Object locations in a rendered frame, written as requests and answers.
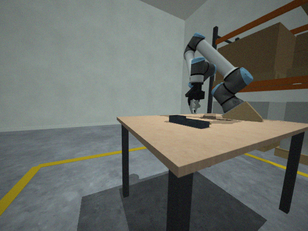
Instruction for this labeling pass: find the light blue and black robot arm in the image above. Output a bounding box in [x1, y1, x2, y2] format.
[184, 32, 253, 113]

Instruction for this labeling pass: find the dark grey rack of bins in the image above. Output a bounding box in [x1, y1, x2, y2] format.
[169, 115, 209, 129]

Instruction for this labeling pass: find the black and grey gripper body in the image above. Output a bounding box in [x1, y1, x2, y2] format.
[189, 82, 205, 100]

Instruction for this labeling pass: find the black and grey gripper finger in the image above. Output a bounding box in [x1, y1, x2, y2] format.
[188, 96, 195, 113]
[194, 99, 201, 113]

